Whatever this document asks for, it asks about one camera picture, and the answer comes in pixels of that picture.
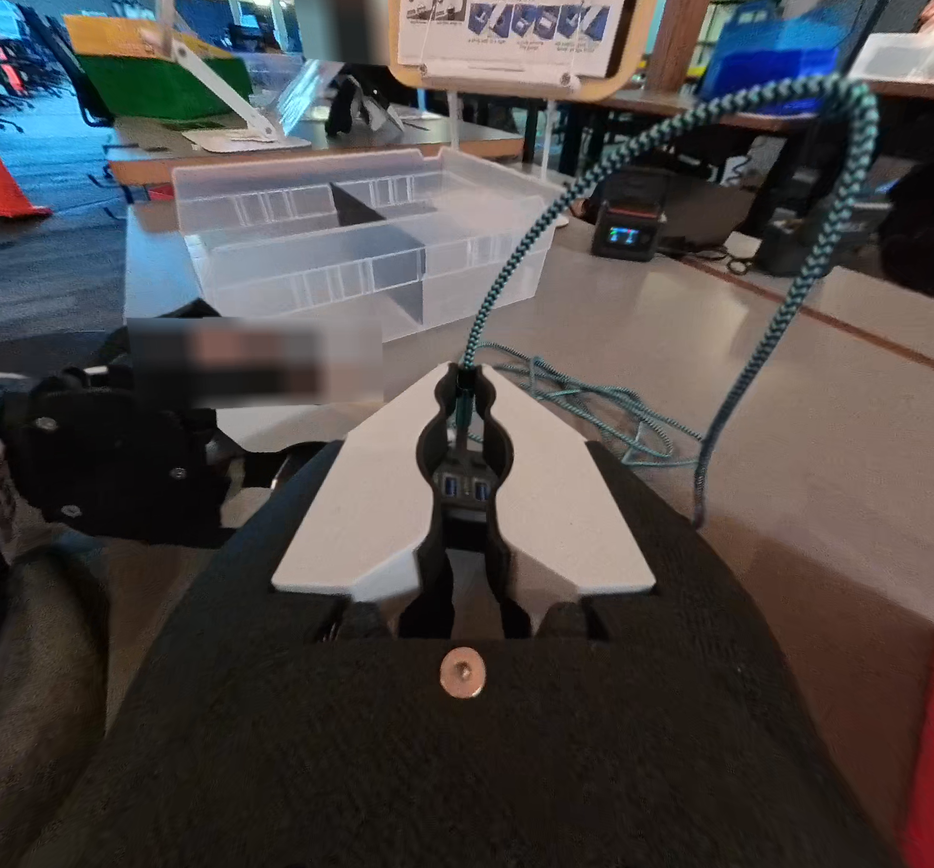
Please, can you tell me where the orange traffic cone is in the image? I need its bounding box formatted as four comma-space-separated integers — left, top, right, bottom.
0, 156, 54, 221

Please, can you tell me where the teal braided usb cable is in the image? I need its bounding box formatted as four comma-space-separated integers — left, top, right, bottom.
458, 74, 881, 527

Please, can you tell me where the blue plastic bin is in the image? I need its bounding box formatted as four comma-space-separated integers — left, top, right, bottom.
697, 0, 852, 119

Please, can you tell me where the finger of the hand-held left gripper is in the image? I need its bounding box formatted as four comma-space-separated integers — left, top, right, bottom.
215, 404, 366, 454

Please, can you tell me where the clear plastic divided tray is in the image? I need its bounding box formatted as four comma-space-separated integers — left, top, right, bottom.
171, 147, 568, 345

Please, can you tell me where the white articulated stand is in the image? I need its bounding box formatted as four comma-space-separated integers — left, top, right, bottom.
142, 0, 313, 151

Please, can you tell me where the small black display device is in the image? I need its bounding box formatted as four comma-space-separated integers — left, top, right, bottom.
590, 169, 670, 261

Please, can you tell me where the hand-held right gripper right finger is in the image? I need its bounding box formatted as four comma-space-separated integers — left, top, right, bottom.
476, 364, 658, 638

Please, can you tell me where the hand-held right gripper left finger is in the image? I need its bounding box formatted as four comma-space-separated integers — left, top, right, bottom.
270, 362, 456, 638

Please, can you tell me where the red plastic bin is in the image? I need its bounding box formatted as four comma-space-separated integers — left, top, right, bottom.
899, 667, 934, 868

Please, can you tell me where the wooden post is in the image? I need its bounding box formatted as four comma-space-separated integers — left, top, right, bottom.
646, 0, 732, 93

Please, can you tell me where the black usb hub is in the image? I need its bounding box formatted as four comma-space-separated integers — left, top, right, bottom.
431, 445, 506, 522

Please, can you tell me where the green and yellow box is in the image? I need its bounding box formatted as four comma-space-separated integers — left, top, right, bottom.
64, 14, 254, 122

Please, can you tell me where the wooden sign board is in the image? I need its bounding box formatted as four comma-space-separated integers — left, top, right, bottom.
387, 0, 677, 105

